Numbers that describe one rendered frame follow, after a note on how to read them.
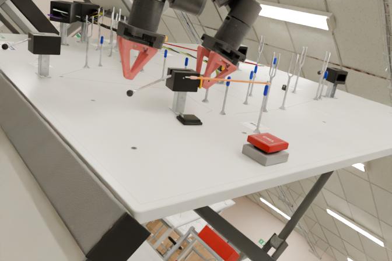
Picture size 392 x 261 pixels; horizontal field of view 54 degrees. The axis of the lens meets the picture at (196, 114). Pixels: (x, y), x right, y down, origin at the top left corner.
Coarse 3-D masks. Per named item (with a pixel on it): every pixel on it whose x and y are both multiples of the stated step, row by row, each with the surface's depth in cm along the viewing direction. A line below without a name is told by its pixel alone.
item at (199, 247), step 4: (200, 244) 785; (196, 248) 784; (200, 248) 779; (204, 248) 775; (200, 252) 774; (204, 252) 770; (208, 252) 767; (204, 256) 766; (208, 256) 763; (212, 256) 770; (208, 260) 767; (212, 260) 776
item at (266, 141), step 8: (248, 136) 65; (256, 136) 65; (264, 136) 65; (272, 136) 66; (256, 144) 63; (264, 144) 62; (272, 144) 62; (280, 144) 63; (288, 144) 64; (264, 152) 63; (272, 152) 64
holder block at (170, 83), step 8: (168, 72) 80; (176, 72) 76; (184, 72) 77; (192, 72) 79; (168, 80) 80; (176, 80) 77; (184, 80) 78; (192, 80) 79; (176, 88) 78; (184, 88) 78; (192, 88) 79
